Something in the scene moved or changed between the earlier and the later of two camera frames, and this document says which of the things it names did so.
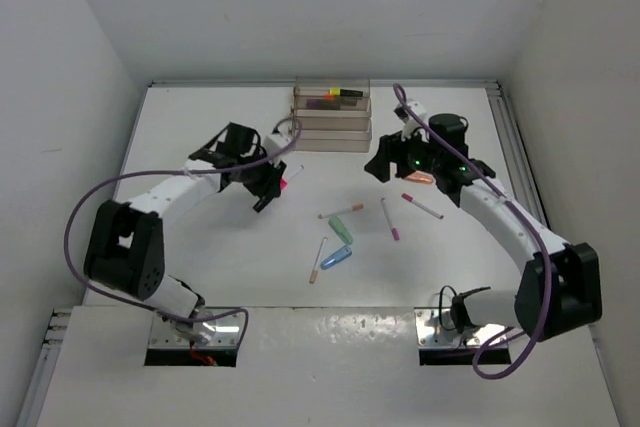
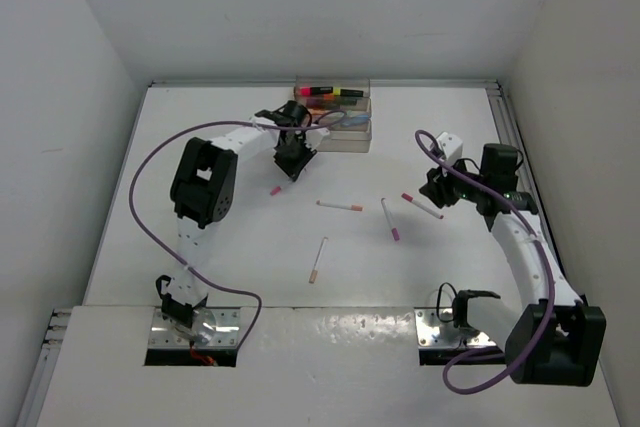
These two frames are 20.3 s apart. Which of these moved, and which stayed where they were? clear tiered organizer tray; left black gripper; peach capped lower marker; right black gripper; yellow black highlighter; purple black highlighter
Moved: left black gripper; right black gripper
Stayed: peach capped lower marker; purple black highlighter; yellow black highlighter; clear tiered organizer tray
